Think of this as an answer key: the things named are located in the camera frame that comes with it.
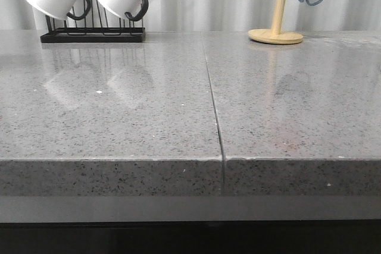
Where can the wooden mug tree stand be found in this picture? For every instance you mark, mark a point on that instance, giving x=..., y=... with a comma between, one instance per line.
x=275, y=35

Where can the black wire mug rack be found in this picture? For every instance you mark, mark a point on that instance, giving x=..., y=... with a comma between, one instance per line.
x=99, y=26

